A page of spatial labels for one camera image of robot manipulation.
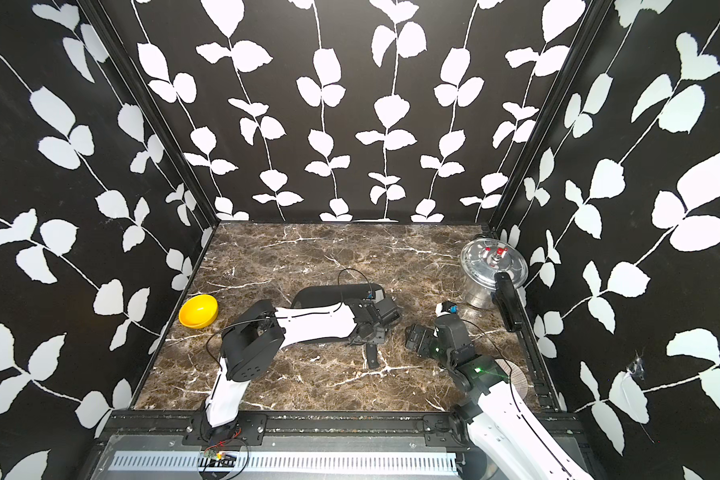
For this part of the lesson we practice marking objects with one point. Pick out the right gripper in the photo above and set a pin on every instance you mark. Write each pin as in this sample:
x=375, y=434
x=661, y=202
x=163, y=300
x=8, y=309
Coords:
x=431, y=336

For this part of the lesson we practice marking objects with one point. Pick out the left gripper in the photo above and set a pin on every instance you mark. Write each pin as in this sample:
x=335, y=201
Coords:
x=380, y=337

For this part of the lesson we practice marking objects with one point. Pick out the black cutting board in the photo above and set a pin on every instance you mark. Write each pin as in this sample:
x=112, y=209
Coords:
x=325, y=295

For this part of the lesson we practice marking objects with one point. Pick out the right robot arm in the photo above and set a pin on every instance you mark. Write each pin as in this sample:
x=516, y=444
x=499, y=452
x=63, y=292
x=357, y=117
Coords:
x=495, y=419

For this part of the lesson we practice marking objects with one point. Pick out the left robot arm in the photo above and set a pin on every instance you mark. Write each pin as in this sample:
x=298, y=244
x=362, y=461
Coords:
x=249, y=345

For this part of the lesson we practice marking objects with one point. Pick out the pink seashell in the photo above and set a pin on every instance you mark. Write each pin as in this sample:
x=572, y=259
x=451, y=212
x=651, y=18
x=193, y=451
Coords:
x=515, y=376

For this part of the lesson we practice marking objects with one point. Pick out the yellow bowl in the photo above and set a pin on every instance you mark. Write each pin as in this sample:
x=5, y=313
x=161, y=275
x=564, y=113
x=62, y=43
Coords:
x=199, y=312

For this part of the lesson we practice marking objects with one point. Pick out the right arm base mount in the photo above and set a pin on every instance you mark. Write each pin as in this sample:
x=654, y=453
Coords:
x=445, y=430

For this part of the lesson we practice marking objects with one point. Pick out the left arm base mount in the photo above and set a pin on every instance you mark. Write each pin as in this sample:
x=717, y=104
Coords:
x=248, y=427

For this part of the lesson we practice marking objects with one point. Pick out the white perforated rail strip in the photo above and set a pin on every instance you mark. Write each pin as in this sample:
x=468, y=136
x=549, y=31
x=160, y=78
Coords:
x=360, y=463

